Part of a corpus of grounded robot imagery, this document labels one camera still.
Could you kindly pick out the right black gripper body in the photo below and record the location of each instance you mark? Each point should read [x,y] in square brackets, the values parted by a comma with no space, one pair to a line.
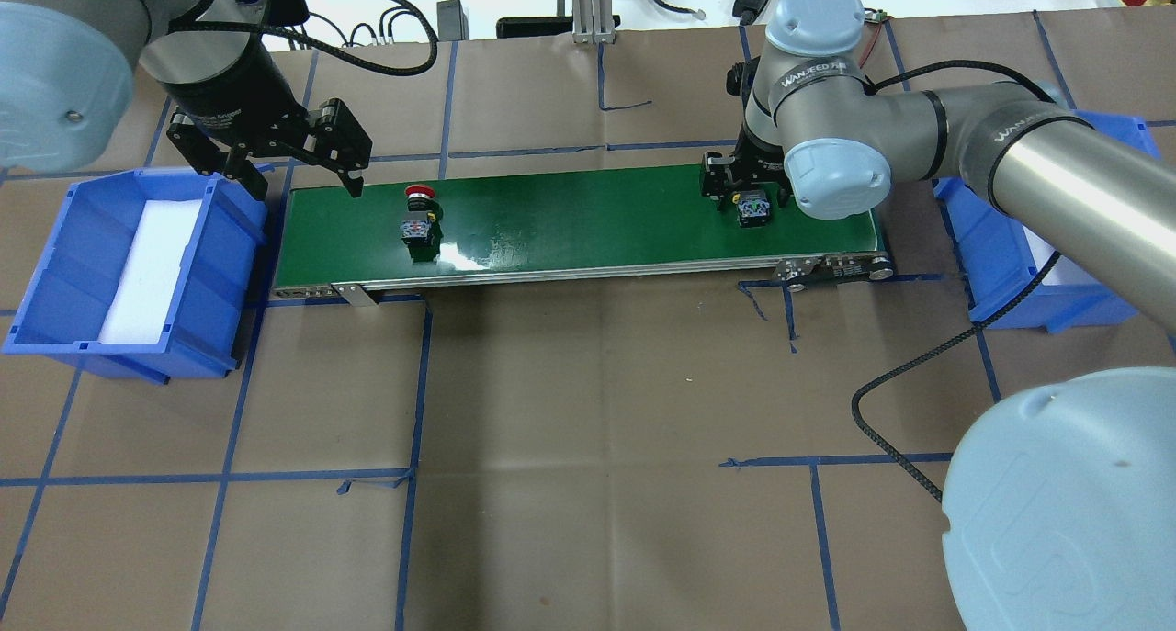
[759,156]

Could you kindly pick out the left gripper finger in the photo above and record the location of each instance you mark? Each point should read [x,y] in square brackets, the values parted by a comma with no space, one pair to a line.
[332,138]
[254,180]

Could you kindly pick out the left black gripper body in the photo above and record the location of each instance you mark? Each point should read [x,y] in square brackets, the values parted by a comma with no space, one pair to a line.
[241,96]

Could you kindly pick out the red push button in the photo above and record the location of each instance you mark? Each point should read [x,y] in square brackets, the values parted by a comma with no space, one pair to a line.
[421,224]

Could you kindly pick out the yellow push button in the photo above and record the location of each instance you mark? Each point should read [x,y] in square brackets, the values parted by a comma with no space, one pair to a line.
[753,208]

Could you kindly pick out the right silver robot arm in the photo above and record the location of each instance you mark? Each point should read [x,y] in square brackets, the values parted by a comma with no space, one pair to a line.
[1059,499]

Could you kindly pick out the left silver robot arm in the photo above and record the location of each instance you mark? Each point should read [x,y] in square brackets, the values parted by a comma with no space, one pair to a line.
[68,78]

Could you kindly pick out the green conveyor belt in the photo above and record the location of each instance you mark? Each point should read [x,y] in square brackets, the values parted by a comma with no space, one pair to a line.
[553,227]

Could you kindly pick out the black power adapter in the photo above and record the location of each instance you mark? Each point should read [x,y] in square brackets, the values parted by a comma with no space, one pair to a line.
[451,21]

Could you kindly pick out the white foam pad left bin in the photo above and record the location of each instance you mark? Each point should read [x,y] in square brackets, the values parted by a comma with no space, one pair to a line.
[149,276]

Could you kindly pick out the white foam pad bin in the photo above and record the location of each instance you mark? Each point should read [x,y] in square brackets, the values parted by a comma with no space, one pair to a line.
[149,276]
[1041,252]

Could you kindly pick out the left blue plastic bin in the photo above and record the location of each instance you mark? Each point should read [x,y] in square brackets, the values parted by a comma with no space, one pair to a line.
[75,279]

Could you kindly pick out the blue plastic bin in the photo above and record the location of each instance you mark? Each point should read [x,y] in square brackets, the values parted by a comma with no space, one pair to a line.
[1084,291]
[75,279]

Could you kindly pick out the right blue plastic bin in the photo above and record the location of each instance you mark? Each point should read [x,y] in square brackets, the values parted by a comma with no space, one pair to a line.
[1084,291]

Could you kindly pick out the white foam pad right bin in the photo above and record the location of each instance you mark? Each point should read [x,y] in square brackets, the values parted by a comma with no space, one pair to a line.
[1041,252]

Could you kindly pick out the aluminium profile post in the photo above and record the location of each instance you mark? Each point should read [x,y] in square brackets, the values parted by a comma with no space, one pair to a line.
[593,21]

